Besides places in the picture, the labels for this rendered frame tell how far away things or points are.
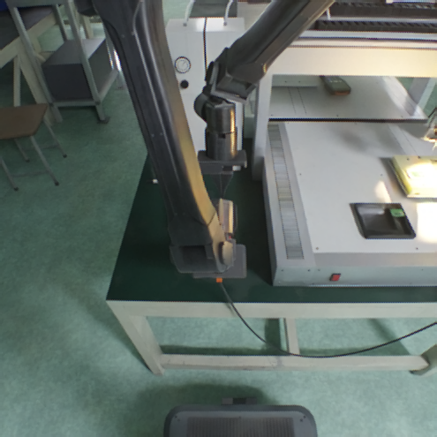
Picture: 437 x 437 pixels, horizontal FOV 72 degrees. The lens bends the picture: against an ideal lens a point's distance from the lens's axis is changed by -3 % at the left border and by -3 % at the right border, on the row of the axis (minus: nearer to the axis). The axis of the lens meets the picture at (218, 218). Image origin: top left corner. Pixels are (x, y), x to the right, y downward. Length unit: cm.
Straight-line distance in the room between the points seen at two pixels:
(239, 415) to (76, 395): 76
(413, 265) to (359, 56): 54
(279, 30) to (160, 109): 22
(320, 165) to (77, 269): 144
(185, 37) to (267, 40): 45
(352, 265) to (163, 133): 58
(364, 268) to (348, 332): 90
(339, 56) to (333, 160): 33
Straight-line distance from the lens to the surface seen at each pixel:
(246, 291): 84
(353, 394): 161
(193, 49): 94
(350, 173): 105
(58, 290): 192
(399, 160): 111
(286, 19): 49
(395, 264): 86
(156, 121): 38
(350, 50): 94
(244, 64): 55
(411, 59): 101
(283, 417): 125
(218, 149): 62
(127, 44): 38
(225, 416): 124
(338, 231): 86
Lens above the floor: 149
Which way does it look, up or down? 48 degrees down
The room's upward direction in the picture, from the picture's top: 2 degrees counter-clockwise
